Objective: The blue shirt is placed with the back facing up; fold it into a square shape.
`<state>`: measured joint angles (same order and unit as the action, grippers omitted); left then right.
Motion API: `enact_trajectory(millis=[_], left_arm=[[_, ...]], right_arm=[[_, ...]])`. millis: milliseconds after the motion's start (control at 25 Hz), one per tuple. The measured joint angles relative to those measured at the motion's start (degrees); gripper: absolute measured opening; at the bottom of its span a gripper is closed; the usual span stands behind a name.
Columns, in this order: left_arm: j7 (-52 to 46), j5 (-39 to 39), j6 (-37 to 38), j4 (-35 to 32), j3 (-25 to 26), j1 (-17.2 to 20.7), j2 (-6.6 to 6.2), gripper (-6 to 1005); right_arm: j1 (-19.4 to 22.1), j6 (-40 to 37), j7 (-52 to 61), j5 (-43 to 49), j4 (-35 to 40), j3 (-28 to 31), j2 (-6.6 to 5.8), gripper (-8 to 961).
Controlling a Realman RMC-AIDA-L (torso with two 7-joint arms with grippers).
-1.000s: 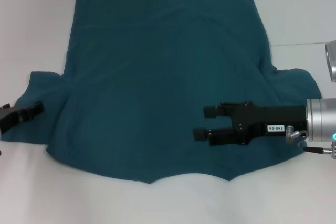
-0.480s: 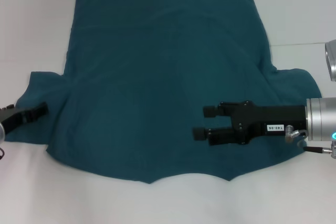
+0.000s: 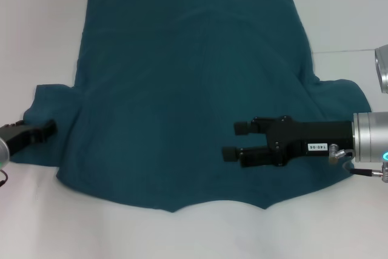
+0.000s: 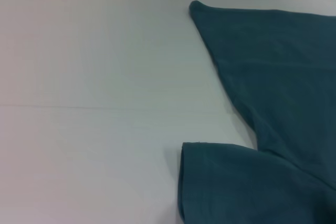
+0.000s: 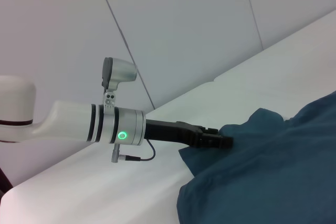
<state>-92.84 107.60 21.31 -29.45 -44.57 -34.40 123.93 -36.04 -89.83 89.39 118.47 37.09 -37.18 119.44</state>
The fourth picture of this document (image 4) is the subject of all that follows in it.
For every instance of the blue t-shirt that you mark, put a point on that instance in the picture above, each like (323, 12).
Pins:
(275, 90)

